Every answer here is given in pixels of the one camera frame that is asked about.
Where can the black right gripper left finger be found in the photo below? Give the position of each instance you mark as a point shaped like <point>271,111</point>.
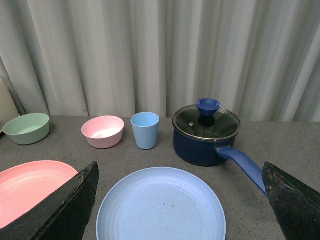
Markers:
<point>63,215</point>

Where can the pink bowl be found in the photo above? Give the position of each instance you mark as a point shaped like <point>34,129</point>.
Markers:
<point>103,132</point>

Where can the white curtain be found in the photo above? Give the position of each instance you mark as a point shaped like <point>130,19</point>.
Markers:
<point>259,58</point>

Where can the pink plate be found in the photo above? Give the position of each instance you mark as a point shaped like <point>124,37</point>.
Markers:
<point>24,186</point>

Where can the light blue cup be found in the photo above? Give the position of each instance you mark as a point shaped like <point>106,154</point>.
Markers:
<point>145,126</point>

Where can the glass lid blue knob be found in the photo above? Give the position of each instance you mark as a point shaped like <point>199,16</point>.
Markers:
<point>207,120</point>

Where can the light blue plate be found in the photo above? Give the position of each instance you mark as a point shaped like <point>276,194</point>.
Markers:
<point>161,203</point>

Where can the cream toaster appliance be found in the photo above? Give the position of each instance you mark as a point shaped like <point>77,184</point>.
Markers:
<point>8,109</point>

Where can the green bowl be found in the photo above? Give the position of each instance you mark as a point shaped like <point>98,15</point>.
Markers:
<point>28,129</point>

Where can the dark blue saucepan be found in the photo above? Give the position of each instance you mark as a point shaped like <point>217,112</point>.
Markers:
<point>214,153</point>

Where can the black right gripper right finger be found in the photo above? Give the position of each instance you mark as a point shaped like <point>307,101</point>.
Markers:
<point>295,204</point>

